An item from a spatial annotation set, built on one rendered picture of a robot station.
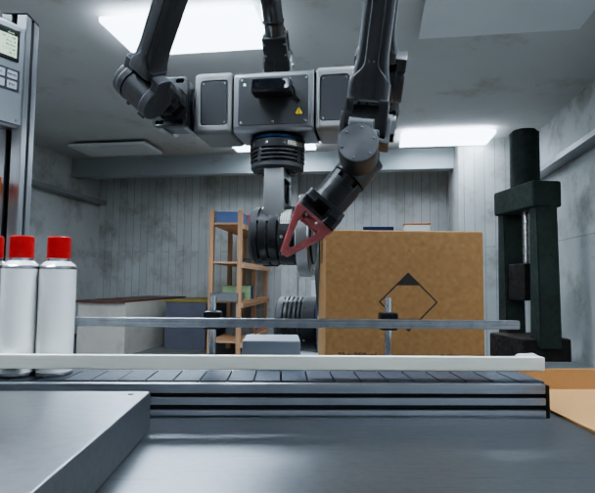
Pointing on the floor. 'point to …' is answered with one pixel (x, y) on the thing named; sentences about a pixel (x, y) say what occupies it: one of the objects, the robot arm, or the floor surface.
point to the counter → (122, 306)
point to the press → (528, 256)
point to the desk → (188, 337)
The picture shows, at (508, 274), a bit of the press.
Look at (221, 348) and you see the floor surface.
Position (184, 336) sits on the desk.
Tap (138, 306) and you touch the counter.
